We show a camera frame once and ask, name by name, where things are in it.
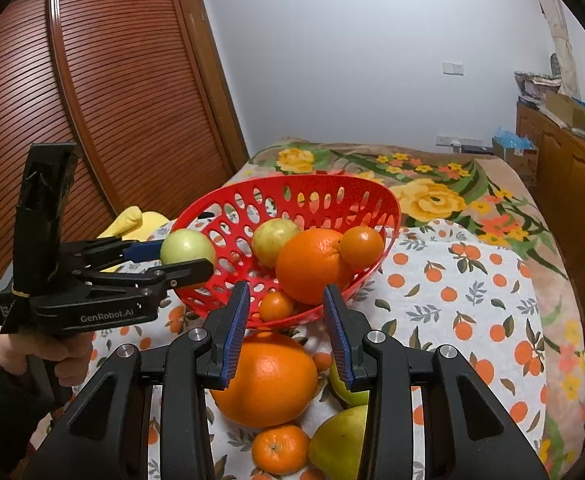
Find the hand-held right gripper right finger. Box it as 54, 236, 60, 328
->
322, 284, 548, 480

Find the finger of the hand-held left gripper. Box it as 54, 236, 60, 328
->
79, 258, 215, 302
64, 238, 166, 274

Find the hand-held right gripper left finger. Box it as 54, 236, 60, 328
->
22, 281, 252, 480

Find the green apple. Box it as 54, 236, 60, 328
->
307, 404, 370, 480
328, 360, 370, 407
160, 229, 217, 288

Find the red perforated plastic basket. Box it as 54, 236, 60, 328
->
170, 174, 403, 331

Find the large orange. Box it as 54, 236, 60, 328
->
276, 228, 355, 306
210, 331, 319, 428

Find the green citrus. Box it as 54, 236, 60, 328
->
251, 217, 303, 268

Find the person's left hand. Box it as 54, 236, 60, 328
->
0, 331, 94, 387

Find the yellow plush toy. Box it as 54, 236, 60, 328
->
96, 206, 170, 241

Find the white orange-print tablecloth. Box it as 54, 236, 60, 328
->
80, 220, 548, 480

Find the brown louvred wooden wardrobe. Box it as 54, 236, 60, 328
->
0, 0, 248, 311

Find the floral blanket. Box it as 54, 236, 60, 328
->
235, 136, 585, 480

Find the cardboard box with blue bags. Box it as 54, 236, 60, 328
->
492, 127, 540, 191

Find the wooden sideboard cabinet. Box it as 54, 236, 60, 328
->
516, 100, 585, 311

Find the stack of papers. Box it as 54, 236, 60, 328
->
515, 70, 563, 106

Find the open cardboard box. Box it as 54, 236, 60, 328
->
545, 91, 585, 131

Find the white wrapped pipe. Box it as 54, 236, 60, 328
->
515, 0, 580, 98

